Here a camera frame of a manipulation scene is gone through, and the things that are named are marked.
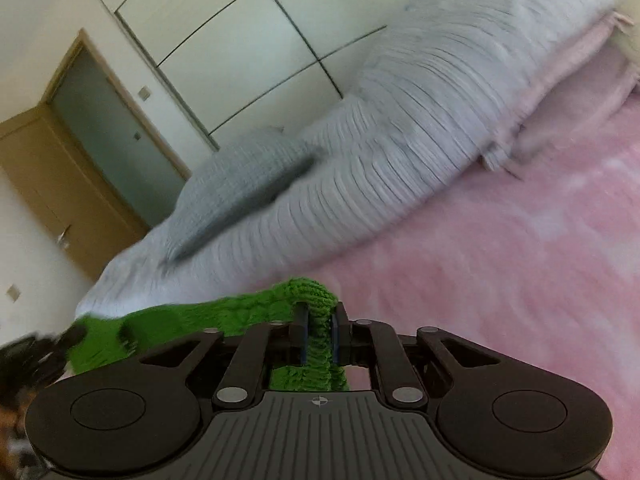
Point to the pink floral blanket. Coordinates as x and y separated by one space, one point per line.
500 270

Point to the wooden door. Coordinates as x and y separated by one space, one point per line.
60 180

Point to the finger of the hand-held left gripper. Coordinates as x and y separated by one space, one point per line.
74 337

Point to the frosted glass door frame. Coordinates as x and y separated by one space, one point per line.
100 105

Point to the grey ribbed quilt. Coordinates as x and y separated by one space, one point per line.
425 110

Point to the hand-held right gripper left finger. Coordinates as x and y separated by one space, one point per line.
303 340

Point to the wall switch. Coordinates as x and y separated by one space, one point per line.
144 92
12 291

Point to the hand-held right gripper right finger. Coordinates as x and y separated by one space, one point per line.
339 340

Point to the white wardrobe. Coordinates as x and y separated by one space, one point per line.
240 35

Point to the pink ruffled pillow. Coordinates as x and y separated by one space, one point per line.
565 70

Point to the green knitted sweater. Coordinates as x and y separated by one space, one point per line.
235 312

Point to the grey pillow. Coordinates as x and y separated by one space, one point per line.
240 180

